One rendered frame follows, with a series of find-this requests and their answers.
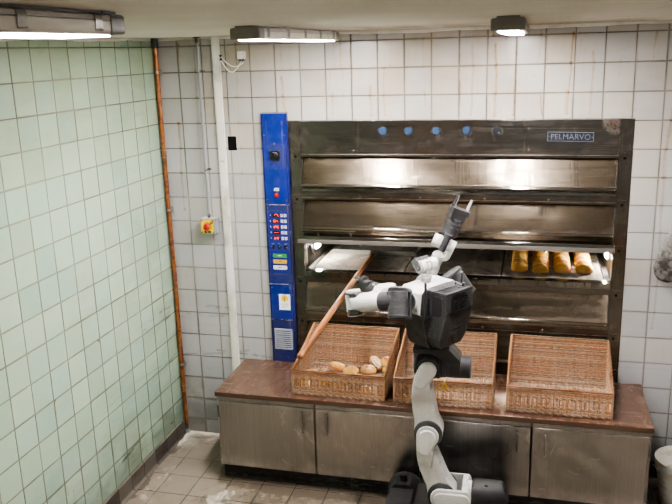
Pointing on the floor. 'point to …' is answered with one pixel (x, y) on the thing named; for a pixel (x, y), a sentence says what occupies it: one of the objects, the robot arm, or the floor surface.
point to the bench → (584, 485)
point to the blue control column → (276, 127)
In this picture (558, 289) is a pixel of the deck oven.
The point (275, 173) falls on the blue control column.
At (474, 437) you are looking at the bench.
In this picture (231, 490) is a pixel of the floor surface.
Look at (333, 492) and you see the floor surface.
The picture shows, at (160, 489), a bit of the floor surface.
